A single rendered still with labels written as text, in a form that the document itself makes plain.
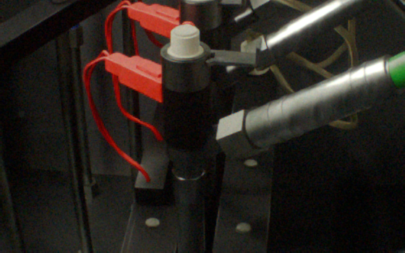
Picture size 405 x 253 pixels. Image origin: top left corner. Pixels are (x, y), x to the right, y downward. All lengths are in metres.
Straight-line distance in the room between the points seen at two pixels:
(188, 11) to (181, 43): 0.08
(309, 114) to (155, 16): 0.24
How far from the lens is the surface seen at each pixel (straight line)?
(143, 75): 0.52
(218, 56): 0.49
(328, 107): 0.37
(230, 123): 0.40
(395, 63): 0.35
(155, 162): 0.65
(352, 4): 0.56
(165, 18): 0.59
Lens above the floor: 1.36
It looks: 31 degrees down
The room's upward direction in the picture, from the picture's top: 1 degrees counter-clockwise
